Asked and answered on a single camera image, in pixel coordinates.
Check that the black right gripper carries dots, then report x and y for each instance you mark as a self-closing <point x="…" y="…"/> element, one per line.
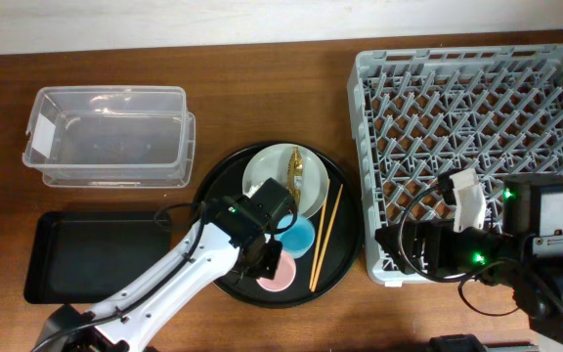
<point x="437" y="231"/>

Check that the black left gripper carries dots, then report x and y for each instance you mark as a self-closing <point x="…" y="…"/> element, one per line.
<point x="270" y="267"/>

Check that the pink plastic cup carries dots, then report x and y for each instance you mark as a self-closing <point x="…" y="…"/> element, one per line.
<point x="283" y="277"/>

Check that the blue plastic cup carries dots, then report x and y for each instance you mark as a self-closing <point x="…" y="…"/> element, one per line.
<point x="299" y="238"/>

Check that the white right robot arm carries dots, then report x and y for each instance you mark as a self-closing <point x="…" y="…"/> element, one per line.
<point x="526" y="256"/>

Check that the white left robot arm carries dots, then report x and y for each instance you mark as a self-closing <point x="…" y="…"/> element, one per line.
<point x="228" y="234"/>

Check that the grey dishwasher rack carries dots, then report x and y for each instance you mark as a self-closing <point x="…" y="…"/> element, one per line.
<point x="418" y="113"/>

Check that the round black tray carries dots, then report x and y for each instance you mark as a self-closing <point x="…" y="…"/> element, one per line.
<point x="345" y="241"/>

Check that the right wooden chopstick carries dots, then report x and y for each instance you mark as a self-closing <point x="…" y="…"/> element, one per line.
<point x="322" y="253"/>

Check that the wooden chopstick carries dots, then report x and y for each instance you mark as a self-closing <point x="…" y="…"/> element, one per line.
<point x="318" y="240"/>
<point x="322" y="253"/>

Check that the crumpled white tissue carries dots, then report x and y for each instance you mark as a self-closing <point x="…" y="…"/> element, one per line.
<point x="253" y="189"/>

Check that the left wooden chopstick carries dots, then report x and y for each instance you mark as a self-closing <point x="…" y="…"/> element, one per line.
<point x="318" y="240"/>

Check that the gold snack wrapper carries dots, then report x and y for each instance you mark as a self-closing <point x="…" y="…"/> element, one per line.
<point x="295" y="174"/>

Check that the grey plate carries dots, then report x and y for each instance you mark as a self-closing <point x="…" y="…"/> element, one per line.
<point x="272" y="162"/>

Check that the black base device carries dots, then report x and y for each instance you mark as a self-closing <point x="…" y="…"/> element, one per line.
<point x="456" y="343"/>

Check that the black rectangular tray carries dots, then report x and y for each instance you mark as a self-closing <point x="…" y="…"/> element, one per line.
<point x="87" y="256"/>

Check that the clear plastic bin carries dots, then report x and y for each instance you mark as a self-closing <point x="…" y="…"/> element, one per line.
<point x="115" y="136"/>

